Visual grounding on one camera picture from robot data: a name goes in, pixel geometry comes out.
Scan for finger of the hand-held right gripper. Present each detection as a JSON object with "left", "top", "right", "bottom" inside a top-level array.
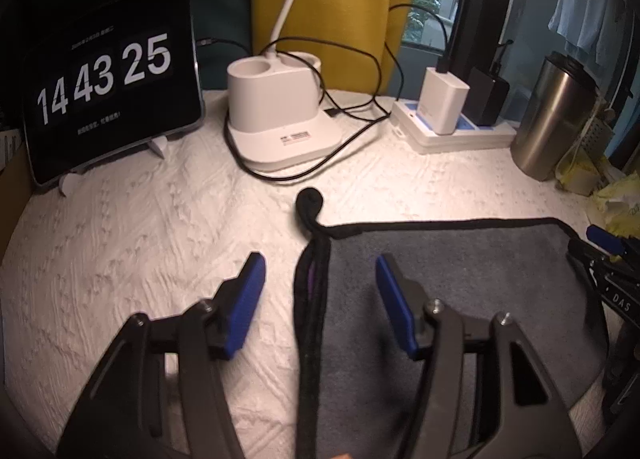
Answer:
[{"left": 566, "top": 225, "right": 636, "bottom": 271}]

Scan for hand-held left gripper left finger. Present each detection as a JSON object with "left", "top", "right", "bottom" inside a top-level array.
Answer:
[{"left": 56, "top": 252, "right": 267, "bottom": 459}]

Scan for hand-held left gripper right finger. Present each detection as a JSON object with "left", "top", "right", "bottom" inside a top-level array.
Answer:
[{"left": 375, "top": 253, "right": 585, "bottom": 459}]

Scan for grey towel with black trim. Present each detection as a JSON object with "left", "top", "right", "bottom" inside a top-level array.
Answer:
[{"left": 294, "top": 187, "right": 608, "bottom": 459}]

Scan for yellow plastic bag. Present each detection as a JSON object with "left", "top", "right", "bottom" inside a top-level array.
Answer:
[{"left": 556, "top": 139, "right": 640, "bottom": 240}]

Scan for white textured table cover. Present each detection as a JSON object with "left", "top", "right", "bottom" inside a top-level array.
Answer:
[{"left": 0, "top": 87, "right": 616, "bottom": 459}]

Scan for perforated metal holder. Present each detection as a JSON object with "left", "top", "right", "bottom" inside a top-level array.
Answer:
[{"left": 580, "top": 106, "right": 615, "bottom": 164}]

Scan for stainless steel tumbler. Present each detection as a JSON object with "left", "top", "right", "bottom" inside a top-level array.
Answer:
[{"left": 510, "top": 51, "right": 602, "bottom": 182}]

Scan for white tablet stand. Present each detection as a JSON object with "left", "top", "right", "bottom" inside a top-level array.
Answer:
[{"left": 58, "top": 136, "right": 170, "bottom": 196}]

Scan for white power strip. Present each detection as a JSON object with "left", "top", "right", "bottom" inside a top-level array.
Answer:
[{"left": 391, "top": 98, "right": 519, "bottom": 154}]

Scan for black power adapter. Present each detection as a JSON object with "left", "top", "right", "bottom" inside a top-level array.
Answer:
[{"left": 466, "top": 67, "right": 511, "bottom": 126}]

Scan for white desk lamp base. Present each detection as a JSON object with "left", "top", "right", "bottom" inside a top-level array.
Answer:
[{"left": 224, "top": 0, "right": 347, "bottom": 174}]

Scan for white power adapter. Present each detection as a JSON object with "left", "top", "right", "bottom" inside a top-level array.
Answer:
[{"left": 417, "top": 67, "right": 471, "bottom": 136}]

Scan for light blue hanging cloth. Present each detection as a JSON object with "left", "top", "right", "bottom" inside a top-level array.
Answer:
[{"left": 547, "top": 0, "right": 628, "bottom": 67}]

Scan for black tablet with clock display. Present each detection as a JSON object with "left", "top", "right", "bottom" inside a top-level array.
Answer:
[{"left": 21, "top": 0, "right": 205, "bottom": 187}]

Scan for yellow curtain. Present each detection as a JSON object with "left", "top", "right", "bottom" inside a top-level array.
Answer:
[{"left": 250, "top": 0, "right": 426, "bottom": 100}]

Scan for black cable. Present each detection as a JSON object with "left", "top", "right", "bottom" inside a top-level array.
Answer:
[{"left": 196, "top": 4, "right": 457, "bottom": 184}]

